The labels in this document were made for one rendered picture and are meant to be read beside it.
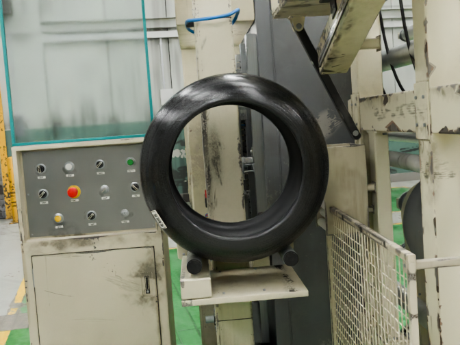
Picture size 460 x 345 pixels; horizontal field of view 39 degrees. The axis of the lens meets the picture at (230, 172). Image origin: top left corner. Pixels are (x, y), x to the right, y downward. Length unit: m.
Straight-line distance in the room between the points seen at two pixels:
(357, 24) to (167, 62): 9.22
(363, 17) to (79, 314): 1.58
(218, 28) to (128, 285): 1.06
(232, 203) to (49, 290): 0.85
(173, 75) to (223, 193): 8.82
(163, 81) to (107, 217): 8.39
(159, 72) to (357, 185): 8.91
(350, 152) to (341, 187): 0.12
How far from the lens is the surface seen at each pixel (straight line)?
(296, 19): 2.20
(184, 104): 1.85
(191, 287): 1.91
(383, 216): 2.28
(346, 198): 2.22
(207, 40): 2.24
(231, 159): 2.23
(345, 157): 2.21
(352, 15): 1.82
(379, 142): 2.25
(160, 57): 11.00
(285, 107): 1.86
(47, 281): 2.67
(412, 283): 1.47
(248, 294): 1.93
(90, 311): 2.67
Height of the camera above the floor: 1.31
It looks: 5 degrees down
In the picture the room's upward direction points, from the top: 4 degrees counter-clockwise
